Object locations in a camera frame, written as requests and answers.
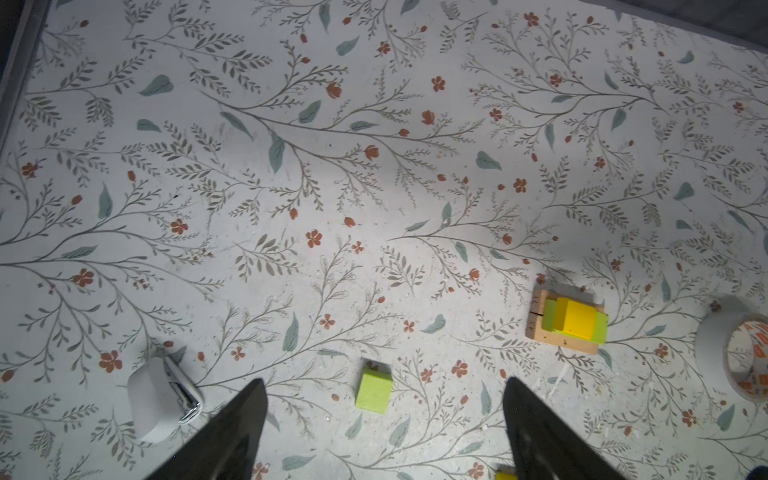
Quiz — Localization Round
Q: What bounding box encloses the natural wood block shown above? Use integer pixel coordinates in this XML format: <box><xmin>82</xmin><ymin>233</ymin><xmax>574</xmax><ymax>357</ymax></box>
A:
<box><xmin>530</xmin><ymin>290</ymin><xmax>605</xmax><ymax>315</ymax></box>
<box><xmin>525</xmin><ymin>313</ymin><xmax>599</xmax><ymax>355</ymax></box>

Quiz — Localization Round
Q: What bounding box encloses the white stapler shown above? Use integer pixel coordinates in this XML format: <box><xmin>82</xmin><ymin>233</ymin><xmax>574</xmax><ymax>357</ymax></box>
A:
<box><xmin>127</xmin><ymin>357</ymin><xmax>204</xmax><ymax>444</ymax></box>

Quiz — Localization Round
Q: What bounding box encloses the clear tape roll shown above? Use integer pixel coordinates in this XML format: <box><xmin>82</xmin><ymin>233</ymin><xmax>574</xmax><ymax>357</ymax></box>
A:
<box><xmin>694</xmin><ymin>310</ymin><xmax>767</xmax><ymax>403</ymax></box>

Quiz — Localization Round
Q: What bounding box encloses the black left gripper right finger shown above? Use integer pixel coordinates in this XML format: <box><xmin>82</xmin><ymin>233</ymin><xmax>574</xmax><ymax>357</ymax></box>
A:
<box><xmin>502</xmin><ymin>378</ymin><xmax>622</xmax><ymax>480</ymax></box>

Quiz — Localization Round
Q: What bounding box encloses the long green block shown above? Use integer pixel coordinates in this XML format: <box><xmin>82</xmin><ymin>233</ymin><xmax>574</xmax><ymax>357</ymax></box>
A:
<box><xmin>542</xmin><ymin>300</ymin><xmax>608</xmax><ymax>345</ymax></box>

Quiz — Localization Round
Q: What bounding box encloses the yellow cube block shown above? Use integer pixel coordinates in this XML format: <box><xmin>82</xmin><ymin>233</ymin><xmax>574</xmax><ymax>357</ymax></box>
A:
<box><xmin>552</xmin><ymin>297</ymin><xmax>598</xmax><ymax>340</ymax></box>

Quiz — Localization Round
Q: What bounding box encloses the long yellow block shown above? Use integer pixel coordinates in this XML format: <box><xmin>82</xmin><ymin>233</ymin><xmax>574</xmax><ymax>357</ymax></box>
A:
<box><xmin>494</xmin><ymin>469</ymin><xmax>518</xmax><ymax>480</ymax></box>

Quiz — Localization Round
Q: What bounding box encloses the green cube block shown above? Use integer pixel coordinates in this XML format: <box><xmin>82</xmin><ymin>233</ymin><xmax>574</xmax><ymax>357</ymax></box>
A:
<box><xmin>355</xmin><ymin>367</ymin><xmax>393</xmax><ymax>414</ymax></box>

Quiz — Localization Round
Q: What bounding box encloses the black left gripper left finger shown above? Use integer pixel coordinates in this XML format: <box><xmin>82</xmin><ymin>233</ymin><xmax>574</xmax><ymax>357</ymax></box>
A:
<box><xmin>148</xmin><ymin>379</ymin><xmax>268</xmax><ymax>480</ymax></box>

